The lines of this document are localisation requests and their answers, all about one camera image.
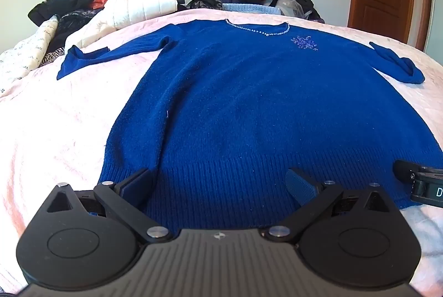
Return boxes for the black garment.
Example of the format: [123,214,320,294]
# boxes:
[289,0,324,22]

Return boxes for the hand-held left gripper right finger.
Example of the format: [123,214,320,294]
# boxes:
[259,167,395,244]

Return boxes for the clear plastic bag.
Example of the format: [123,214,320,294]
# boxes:
[275,0,305,19]

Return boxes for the white printed quilt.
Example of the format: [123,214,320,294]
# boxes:
[0,15,59,93]

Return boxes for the dark floral cloth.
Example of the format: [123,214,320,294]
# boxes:
[52,9,102,52]

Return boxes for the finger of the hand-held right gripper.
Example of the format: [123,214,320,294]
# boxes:
[394,160,443,184]

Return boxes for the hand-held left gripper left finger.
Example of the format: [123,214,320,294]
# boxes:
[46,168,172,244]

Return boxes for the pink bed sheet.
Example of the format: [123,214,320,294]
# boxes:
[0,8,443,296]

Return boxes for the white puffer jacket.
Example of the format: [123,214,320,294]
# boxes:
[65,0,179,50]

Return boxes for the blue knit sweater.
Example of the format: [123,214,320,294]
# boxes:
[56,20,442,230]

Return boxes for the zebra striped cloth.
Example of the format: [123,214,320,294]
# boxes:
[38,47,66,68]

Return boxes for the black and white patterned cloth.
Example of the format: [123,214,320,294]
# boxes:
[187,0,224,10]

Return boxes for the light blue fluffy cloth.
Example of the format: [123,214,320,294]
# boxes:
[221,2,282,16]

